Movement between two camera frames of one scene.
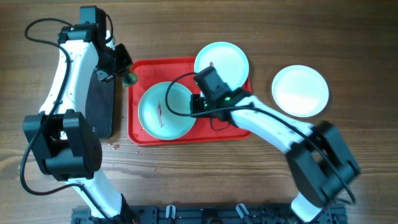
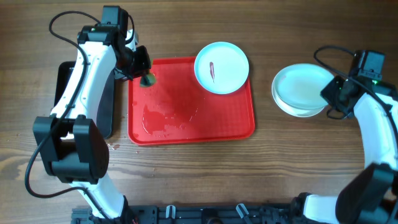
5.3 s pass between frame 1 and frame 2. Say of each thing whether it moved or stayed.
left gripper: moved
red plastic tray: stayed
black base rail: stayed
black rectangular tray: stayed
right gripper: moved
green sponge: moved
